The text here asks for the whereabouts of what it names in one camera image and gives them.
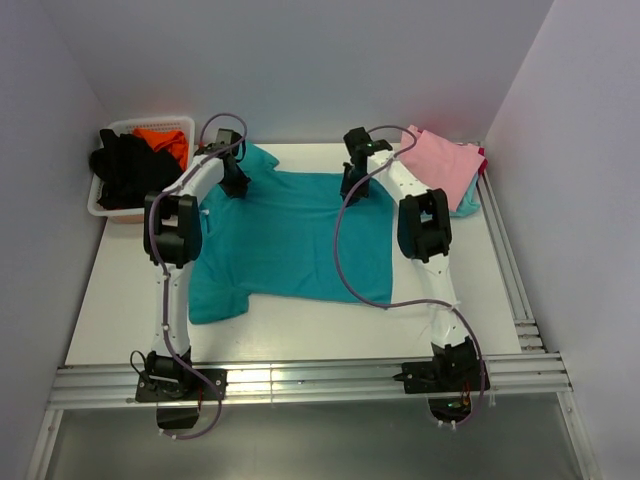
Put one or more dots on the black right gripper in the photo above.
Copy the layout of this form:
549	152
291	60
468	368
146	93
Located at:
350	194

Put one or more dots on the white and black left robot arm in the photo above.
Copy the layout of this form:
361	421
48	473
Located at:
173	241

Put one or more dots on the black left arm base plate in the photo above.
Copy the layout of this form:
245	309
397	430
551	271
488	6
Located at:
154	390

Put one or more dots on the folded light teal t shirt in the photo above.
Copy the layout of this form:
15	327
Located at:
468	205

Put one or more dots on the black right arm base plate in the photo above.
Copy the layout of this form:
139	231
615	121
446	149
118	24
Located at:
441	376

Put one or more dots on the folded pink t shirt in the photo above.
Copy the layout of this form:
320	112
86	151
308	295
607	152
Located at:
442	164

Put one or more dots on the white plastic laundry basket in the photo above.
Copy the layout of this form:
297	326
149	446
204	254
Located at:
160	124

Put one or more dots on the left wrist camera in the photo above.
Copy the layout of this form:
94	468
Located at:
226	137

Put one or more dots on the aluminium right side rail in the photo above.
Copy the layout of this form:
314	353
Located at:
525	323

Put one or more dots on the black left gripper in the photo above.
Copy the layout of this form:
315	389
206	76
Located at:
240	190

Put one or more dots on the orange t shirt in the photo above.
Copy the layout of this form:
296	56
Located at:
174	142

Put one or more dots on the folded red t shirt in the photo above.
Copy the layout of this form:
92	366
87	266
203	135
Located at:
484	163

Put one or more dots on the black t shirt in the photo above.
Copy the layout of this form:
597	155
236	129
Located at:
129	170

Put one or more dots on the aluminium front frame rail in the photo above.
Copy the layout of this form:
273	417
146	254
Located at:
115	386

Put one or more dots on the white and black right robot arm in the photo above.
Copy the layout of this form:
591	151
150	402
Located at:
424	237

